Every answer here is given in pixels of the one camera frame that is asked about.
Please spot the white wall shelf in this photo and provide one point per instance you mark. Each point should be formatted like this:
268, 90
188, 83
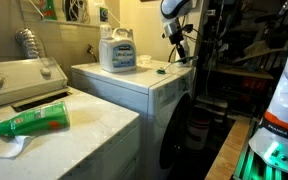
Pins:
70, 22

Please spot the wooden storage shelf board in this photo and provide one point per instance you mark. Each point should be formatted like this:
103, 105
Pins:
244, 71

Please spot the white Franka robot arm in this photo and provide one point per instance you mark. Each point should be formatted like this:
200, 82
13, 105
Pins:
284, 100

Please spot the red and white bucket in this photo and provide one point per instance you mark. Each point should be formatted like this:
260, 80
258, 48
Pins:
197, 133

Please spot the stacked white tubs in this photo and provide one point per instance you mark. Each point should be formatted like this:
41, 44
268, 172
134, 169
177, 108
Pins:
212, 105

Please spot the crumpled white plastic wrap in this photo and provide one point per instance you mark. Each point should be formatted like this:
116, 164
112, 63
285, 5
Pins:
144, 59

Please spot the small labelled white box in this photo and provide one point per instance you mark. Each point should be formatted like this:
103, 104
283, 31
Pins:
103, 14

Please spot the wall water valve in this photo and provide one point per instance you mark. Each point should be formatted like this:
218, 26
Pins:
90, 50

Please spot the green and white scrub brush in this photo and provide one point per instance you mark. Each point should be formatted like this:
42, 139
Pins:
161, 71

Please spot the wooden table board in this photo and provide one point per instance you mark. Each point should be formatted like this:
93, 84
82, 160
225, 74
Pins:
229, 150

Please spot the large white detergent jug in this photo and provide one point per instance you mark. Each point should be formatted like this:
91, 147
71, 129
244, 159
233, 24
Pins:
117, 53

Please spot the white front-load washing machine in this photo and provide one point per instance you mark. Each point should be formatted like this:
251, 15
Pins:
130, 86

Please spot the green bottle lying down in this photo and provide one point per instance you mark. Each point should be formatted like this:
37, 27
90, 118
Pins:
34, 120

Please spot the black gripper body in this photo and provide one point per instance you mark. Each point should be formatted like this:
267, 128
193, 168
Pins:
177, 39

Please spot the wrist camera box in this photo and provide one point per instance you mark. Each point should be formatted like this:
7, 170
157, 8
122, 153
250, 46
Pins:
187, 28

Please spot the white cloth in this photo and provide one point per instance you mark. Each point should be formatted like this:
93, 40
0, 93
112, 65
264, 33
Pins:
4, 146

